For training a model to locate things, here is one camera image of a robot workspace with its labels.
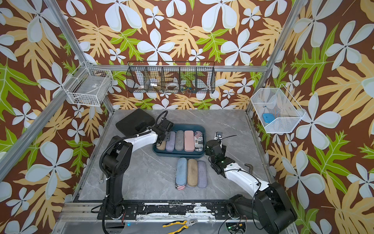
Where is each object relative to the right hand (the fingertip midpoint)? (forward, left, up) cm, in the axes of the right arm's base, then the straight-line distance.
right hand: (212, 143), depth 88 cm
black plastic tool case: (+22, +54, -6) cm, 58 cm away
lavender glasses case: (-18, +7, -9) cm, 21 cm away
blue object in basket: (+7, -30, +15) cm, 35 cm away
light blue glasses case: (-17, +19, -4) cm, 25 cm away
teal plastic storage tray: (-2, +19, -10) cm, 22 cm away
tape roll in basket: (+40, +27, +12) cm, 49 cm away
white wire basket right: (+12, -38, +15) cm, 42 cm away
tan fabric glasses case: (-17, +13, -4) cm, 21 cm away
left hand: (+12, +31, -6) cm, 34 cm away
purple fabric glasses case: (+3, +27, -7) cm, 28 cm away
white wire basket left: (+24, +74, +25) cm, 82 cm away
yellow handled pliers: (-40, +15, -10) cm, 44 cm away
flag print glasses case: (-23, +20, -9) cm, 32 cm away
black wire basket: (+41, +42, +20) cm, 62 cm away
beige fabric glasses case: (-2, +30, 0) cm, 30 cm away
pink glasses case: (+7, +14, -8) cm, 18 cm away
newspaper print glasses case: (+3, +8, -8) cm, 11 cm away
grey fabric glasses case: (+7, +21, -8) cm, 23 cm away
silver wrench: (-18, +67, -13) cm, 71 cm away
